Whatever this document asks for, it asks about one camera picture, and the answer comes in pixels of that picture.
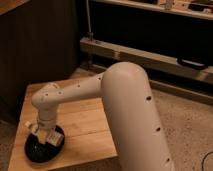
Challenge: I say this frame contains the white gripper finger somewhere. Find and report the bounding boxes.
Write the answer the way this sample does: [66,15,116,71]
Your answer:
[50,130,57,138]
[37,132,47,144]

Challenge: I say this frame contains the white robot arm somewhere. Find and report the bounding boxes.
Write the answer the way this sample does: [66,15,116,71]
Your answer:
[32,62,175,171]

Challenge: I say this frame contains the small clear plastic bottle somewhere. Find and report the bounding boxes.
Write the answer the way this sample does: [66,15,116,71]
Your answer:
[25,121,64,147]

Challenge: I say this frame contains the metal vertical pole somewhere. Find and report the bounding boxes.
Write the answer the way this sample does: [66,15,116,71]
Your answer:
[86,0,94,41]

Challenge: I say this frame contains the black ceramic bowl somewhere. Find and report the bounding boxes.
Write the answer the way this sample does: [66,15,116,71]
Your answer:
[24,134,65,163]

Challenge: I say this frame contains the light wooden table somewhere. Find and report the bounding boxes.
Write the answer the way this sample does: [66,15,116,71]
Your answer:
[8,83,116,171]

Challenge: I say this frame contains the dark wooden cabinet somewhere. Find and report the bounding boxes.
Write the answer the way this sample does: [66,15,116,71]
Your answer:
[0,0,79,123]

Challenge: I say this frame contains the wooden bench beam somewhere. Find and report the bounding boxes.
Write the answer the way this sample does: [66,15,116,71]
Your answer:
[80,37,213,84]

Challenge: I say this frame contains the black handle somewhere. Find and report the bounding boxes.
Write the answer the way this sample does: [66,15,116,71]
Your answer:
[177,58,210,70]

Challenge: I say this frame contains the black cable on floor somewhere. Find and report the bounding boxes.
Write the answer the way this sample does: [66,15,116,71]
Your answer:
[200,150,213,168]

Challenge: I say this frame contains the wooden shelf with items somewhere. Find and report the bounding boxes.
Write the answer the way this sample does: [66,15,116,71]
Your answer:
[93,0,213,21]

